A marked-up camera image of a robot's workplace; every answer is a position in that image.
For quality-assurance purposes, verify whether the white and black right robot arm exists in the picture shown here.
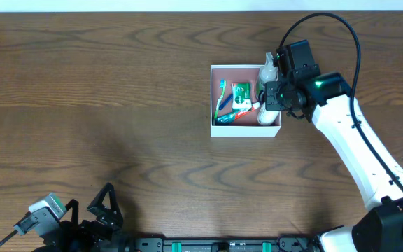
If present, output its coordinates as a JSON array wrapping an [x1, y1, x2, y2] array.
[[264, 40, 403, 251]]

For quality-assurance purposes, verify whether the red Colgate toothpaste tube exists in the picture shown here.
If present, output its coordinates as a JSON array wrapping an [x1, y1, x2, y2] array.
[[214, 102, 261, 125]]

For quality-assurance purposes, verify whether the clear foam pump bottle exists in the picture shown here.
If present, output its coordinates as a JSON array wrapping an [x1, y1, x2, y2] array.
[[255, 52, 278, 102]]

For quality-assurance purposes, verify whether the blue disposable razor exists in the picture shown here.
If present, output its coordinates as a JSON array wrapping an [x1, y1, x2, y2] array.
[[218, 94, 233, 111]]

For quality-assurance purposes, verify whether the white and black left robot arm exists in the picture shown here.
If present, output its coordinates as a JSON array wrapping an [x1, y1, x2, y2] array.
[[33, 183, 135, 252]]

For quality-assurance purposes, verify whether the green soap bar package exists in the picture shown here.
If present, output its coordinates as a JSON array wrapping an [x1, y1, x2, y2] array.
[[232, 82, 252, 111]]

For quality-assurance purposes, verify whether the white lotion tube with leaves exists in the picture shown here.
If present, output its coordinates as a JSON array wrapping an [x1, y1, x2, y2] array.
[[257, 103, 280, 126]]

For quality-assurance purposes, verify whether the white box with pink interior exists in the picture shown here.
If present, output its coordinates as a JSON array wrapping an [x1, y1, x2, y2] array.
[[208, 64, 282, 138]]

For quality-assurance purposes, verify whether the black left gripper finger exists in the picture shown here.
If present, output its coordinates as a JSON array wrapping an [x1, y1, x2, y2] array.
[[65, 199, 79, 226], [87, 183, 123, 224]]

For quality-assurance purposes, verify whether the green white toothbrush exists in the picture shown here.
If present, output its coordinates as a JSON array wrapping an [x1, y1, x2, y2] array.
[[213, 79, 227, 121]]

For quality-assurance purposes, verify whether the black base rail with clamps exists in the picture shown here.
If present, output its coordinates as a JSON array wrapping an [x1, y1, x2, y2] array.
[[130, 234, 323, 252]]

